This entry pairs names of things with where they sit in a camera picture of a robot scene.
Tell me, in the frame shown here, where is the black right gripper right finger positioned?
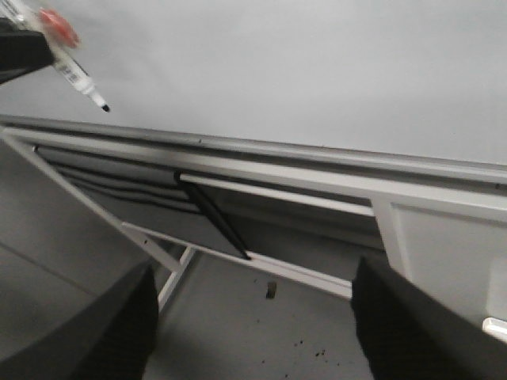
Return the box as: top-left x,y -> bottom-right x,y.
351,258 -> 506,379

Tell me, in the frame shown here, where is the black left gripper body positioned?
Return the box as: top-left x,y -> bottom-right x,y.
0,17 -> 55,84

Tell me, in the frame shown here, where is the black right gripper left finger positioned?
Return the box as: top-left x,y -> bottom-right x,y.
1,262 -> 158,379

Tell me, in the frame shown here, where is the white whiteboard marker black tip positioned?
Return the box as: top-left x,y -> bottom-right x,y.
11,0 -> 112,114

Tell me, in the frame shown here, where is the aluminium whiteboard marker tray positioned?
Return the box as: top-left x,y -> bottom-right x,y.
1,115 -> 506,185

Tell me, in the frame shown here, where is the large white whiteboard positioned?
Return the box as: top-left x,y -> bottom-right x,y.
1,1 -> 506,165

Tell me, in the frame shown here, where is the red marker cap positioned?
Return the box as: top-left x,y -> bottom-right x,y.
38,8 -> 80,48

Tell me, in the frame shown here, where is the white perforated side panel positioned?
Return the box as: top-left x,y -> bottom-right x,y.
385,205 -> 506,324

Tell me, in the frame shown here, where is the white metal stand frame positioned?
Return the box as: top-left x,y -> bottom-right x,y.
0,126 -> 507,314

